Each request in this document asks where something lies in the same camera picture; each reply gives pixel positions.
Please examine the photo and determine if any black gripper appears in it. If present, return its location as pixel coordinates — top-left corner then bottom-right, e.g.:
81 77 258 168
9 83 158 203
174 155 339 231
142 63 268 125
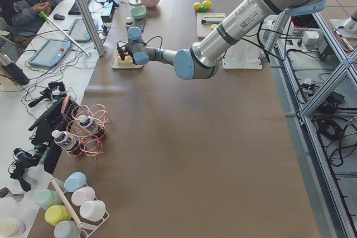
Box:
129 43 139 65

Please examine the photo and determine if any glazed twisted donut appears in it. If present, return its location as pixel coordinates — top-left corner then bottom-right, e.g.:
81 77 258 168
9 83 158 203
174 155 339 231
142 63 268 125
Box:
117 54 132 62

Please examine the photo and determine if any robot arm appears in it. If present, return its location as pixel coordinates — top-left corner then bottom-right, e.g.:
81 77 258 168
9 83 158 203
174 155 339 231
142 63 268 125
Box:
128 0 326 80

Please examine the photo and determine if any cream rabbit tray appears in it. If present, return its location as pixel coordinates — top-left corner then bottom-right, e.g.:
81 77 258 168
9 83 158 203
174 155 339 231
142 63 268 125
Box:
111 39 143 69

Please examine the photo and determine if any dark tea bottle upright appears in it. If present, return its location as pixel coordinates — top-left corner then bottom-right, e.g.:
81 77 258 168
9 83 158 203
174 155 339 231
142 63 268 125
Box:
126 16 134 29

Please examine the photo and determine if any mint green bowl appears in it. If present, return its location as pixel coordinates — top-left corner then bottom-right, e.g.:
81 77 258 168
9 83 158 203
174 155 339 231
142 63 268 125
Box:
130 6 147 20

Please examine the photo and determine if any blue teach pendant far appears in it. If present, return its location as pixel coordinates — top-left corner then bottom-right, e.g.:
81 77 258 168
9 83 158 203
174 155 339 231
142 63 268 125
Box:
67 19 91 43

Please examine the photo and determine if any blue teach pendant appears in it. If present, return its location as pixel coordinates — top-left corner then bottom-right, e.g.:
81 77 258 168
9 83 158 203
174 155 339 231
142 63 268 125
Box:
67 19 91 43
28 39 71 68

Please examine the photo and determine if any black keyboard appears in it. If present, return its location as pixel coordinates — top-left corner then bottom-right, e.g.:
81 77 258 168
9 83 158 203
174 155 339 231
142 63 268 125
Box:
67 0 96 16

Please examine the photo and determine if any wooden cutting board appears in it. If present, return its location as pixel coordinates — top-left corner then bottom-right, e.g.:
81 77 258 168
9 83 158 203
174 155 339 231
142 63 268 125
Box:
196 12 226 38

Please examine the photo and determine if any blue teach pendant near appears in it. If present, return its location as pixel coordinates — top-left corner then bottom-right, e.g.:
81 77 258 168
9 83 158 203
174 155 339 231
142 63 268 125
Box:
28 39 71 68

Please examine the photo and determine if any black computer mouse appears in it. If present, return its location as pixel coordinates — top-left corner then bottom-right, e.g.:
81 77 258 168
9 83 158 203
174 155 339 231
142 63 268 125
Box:
53 13 65 21

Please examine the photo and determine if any yellow lemon lower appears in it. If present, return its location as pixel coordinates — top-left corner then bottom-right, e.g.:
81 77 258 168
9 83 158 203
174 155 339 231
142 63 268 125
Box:
193 2 202 11

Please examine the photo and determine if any yellow lemon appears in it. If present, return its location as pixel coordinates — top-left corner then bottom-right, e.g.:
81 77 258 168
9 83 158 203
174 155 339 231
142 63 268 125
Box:
193 2 202 11
201 0 212 9

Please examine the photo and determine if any green lime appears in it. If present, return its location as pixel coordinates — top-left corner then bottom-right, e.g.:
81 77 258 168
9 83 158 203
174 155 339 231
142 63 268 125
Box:
200 6 208 12

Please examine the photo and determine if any yellow plastic knife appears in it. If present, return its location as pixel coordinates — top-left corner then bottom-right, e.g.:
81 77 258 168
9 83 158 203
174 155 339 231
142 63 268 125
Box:
204 14 225 18

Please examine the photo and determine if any bottle in rack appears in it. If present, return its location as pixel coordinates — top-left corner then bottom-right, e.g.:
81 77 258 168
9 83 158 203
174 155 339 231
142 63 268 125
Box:
51 129 83 157
78 115 105 139

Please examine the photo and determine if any yellow lemon upper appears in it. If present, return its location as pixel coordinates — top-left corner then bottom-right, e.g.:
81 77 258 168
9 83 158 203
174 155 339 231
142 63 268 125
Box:
201 0 212 9

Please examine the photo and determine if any black tablet stand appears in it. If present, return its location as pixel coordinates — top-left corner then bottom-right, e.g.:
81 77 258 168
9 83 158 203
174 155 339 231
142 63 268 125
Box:
28 98 67 174

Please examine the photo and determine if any black thermos bottle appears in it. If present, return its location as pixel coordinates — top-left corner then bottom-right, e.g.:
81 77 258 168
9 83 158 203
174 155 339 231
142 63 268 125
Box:
1 54 30 85

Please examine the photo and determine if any blue cup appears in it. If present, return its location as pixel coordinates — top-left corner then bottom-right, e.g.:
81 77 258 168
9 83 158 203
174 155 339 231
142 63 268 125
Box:
64 172 86 192

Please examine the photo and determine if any pink cup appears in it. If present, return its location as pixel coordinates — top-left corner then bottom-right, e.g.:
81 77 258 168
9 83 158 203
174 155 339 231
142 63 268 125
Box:
71 186 95 206

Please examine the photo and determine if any white cup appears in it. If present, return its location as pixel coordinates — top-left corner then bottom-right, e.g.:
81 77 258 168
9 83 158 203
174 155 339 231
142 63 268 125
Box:
79 200 106 222

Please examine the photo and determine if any mint cup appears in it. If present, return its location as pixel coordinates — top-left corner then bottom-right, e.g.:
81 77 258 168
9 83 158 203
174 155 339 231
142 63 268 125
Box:
36 189 62 211

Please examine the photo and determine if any yellow cup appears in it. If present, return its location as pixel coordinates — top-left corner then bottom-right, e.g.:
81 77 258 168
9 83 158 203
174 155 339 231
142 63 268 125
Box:
45 205 71 226

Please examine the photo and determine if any grey cup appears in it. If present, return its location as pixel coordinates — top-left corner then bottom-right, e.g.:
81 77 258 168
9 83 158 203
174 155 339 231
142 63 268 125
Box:
54 221 81 238

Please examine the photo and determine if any cream cup on desk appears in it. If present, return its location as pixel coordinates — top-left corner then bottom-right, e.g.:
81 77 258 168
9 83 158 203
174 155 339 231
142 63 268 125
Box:
1 217 26 237

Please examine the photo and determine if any aluminium frame post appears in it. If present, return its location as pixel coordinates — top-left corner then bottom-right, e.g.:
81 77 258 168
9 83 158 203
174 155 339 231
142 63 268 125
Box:
75 0 105 57

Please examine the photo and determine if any black camera tripod far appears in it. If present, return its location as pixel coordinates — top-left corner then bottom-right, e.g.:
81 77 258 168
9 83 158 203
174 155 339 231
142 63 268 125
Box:
28 81 67 108

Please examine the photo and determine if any black camera tripod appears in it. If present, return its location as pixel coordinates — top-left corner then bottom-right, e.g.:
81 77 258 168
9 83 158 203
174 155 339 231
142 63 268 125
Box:
10 145 46 192
28 81 67 108

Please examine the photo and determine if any copper wire bottle rack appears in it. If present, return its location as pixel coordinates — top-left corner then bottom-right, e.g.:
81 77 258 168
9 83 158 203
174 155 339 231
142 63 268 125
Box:
61 96 111 160

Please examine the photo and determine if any black camera tripod near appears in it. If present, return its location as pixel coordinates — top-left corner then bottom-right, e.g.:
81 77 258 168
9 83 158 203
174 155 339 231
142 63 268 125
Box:
10 145 46 192

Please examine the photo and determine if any white wire cup rack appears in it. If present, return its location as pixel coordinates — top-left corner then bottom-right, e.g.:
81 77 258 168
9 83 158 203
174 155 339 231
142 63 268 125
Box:
50 177 110 237

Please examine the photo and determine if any wooden rod handle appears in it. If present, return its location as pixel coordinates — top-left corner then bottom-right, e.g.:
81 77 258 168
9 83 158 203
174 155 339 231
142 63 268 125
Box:
50 176 84 229

